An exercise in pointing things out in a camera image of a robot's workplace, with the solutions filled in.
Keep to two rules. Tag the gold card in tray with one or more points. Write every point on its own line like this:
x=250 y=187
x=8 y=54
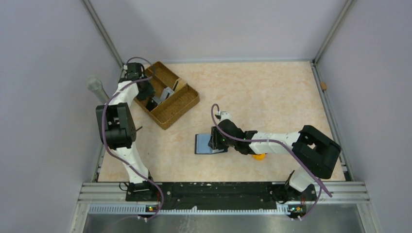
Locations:
x=179 y=84

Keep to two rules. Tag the silver card in tray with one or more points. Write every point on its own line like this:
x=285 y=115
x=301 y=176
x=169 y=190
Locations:
x=167 y=92

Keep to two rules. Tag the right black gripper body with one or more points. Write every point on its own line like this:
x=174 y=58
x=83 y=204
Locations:
x=219 y=142

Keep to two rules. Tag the small brown block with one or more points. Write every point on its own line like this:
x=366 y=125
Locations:
x=323 y=86

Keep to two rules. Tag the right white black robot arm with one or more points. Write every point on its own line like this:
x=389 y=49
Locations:
x=316 y=153

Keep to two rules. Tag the yellow round toy block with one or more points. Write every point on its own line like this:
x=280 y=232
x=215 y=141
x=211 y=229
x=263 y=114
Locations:
x=259 y=157

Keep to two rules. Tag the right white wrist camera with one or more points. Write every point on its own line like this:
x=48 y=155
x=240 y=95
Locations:
x=223 y=115

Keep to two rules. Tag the navy blue card holder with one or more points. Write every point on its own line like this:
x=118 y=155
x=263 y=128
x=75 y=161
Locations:
x=201 y=145

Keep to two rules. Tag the grey microphone on tripod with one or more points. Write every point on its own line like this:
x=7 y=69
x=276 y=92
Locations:
x=95 y=85

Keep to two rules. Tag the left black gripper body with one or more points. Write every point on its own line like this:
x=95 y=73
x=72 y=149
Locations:
x=147 y=90

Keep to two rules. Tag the woven brown divided tray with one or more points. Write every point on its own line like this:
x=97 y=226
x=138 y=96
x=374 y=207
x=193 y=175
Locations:
x=172 y=108

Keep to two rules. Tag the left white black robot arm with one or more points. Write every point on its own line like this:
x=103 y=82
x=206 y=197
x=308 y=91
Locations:
x=118 y=131

